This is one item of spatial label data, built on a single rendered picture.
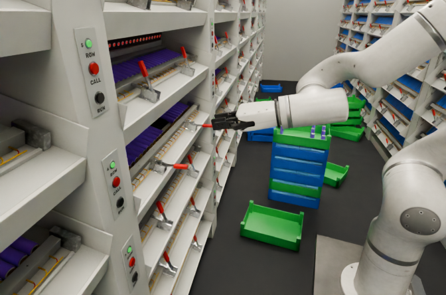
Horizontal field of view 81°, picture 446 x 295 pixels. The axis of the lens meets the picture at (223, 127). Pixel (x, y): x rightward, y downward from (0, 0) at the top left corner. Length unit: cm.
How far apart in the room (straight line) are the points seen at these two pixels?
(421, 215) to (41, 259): 67
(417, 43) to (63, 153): 62
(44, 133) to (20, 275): 20
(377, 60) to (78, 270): 65
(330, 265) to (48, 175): 85
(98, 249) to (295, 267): 103
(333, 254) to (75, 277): 79
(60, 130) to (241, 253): 114
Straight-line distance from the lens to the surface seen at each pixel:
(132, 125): 52
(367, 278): 89
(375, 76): 62
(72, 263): 53
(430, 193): 66
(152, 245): 78
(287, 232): 154
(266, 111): 64
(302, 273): 139
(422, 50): 62
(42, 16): 37
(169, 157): 76
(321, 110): 65
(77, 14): 41
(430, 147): 74
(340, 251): 106
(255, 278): 134
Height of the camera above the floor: 107
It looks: 24 degrees down
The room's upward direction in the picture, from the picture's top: straight up
